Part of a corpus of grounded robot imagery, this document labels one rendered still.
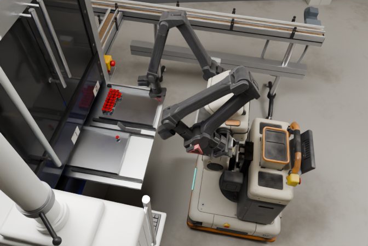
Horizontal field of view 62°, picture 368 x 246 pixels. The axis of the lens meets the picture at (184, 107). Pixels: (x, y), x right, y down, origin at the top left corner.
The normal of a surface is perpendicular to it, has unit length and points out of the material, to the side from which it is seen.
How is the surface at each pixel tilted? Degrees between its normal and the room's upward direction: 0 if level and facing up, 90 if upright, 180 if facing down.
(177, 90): 0
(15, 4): 90
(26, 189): 90
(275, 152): 0
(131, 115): 0
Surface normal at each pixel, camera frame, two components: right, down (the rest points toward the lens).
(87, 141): 0.04, -0.60
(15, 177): 0.83, 0.47
